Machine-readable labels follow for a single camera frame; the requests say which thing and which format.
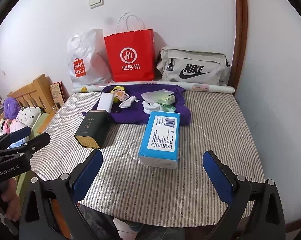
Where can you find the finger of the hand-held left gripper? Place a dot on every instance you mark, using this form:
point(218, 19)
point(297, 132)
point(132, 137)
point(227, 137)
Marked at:
point(38, 141)
point(19, 133)

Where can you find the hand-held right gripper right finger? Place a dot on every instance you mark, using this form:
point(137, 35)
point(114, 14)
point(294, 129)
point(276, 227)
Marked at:
point(218, 177)

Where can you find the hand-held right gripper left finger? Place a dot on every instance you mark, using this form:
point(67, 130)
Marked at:
point(89, 175)

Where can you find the purple towel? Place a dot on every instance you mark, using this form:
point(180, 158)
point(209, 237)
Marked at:
point(130, 115)

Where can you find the white foam block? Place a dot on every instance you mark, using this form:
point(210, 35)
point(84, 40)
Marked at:
point(105, 102)

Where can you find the white glove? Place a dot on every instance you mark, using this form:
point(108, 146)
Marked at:
point(127, 103)

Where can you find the green wet wipe packet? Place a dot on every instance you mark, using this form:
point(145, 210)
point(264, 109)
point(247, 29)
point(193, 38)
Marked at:
point(171, 108)

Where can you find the orange patterned small packet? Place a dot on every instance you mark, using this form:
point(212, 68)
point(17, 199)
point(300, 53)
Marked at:
point(120, 95)

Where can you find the white cotton wad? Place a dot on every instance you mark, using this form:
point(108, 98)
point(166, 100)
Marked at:
point(150, 108)

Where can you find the clear plastic bag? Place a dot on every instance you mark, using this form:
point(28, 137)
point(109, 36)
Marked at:
point(153, 95)

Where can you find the person's left hand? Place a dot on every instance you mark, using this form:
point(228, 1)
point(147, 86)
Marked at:
point(13, 202)

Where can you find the pink clothes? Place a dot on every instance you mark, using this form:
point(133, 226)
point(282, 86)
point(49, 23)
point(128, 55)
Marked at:
point(13, 126)

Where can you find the white dotted pillow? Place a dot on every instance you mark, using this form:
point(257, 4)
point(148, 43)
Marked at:
point(28, 116)

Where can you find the purple plush toy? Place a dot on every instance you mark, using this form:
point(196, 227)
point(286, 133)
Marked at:
point(11, 107)

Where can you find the dark green tin box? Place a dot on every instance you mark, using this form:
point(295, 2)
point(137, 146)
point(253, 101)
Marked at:
point(90, 130)

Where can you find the wooden headboard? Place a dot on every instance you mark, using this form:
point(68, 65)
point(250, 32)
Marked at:
point(38, 90)

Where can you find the blue tissue pack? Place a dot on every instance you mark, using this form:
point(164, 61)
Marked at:
point(160, 140)

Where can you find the rolled printed paper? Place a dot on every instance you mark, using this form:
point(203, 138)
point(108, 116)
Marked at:
point(210, 88)

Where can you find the white plastic shopping bag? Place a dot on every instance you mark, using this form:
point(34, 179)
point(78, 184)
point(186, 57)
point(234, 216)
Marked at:
point(95, 60)

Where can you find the grey waist bag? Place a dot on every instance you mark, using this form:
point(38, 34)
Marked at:
point(215, 65)

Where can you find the red paper bag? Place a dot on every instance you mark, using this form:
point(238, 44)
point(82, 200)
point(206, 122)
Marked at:
point(140, 45)

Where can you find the brown wooden door frame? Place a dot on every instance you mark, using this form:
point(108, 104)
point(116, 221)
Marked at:
point(240, 30)

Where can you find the white light switch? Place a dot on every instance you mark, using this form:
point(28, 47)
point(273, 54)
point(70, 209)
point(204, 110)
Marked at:
point(95, 1)

